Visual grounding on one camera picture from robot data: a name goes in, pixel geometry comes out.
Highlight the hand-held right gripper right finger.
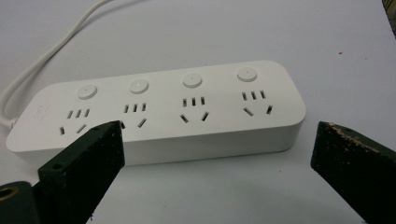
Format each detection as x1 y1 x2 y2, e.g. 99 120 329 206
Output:
310 120 396 224

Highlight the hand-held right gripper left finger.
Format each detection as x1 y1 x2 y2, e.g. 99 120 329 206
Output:
33 119 126 224

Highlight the white power strip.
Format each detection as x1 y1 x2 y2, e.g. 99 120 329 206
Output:
5 60 307 167

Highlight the dark object at table edge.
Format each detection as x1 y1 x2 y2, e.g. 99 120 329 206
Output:
382 0 396 39

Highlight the white power cable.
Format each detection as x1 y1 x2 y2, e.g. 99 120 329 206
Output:
0 0 115 129

